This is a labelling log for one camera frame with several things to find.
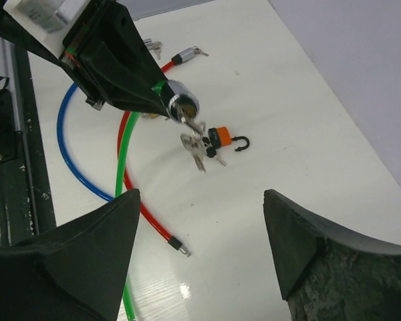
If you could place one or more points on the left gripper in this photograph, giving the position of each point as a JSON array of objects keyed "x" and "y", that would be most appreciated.
[{"x": 96, "y": 43}]

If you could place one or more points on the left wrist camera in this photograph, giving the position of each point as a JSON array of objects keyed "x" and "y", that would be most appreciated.
[{"x": 47, "y": 21}]

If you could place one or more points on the orange padlock with keys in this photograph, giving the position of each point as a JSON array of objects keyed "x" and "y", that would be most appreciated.
[{"x": 219, "y": 137}]

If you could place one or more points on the green cable lock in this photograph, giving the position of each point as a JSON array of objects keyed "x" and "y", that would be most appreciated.
[{"x": 180, "y": 104}]

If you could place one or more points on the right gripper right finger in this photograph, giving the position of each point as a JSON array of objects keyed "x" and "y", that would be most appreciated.
[{"x": 326, "y": 271}]

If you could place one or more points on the brass padlock with key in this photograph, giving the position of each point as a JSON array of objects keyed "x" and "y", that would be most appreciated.
[{"x": 149, "y": 116}]

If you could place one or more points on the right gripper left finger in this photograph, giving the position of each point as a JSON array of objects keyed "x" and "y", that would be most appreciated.
[{"x": 76, "y": 271}]

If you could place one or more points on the green lock key bunch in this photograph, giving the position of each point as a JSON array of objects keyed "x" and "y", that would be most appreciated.
[{"x": 193, "y": 142}]

